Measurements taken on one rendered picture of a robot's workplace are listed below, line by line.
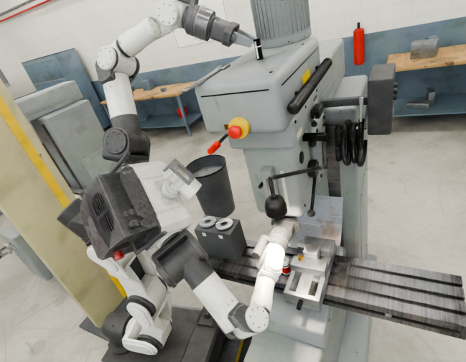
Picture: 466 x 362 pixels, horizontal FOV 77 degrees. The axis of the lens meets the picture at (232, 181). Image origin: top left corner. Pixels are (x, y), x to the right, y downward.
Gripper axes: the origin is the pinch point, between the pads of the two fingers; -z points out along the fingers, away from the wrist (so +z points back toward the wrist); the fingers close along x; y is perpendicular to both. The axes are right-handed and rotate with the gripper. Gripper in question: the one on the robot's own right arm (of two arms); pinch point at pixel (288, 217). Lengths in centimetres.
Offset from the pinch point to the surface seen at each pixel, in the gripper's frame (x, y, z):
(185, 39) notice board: 326, -42, -420
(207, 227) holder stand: 44.2, 10.9, 2.6
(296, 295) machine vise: -6.2, 23.8, 20.3
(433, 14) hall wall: -71, -7, -420
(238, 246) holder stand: 30.0, 23.6, 0.2
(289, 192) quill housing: -5.8, -20.7, 9.0
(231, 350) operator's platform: 38, 83, 26
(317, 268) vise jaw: -12.2, 19.7, 7.7
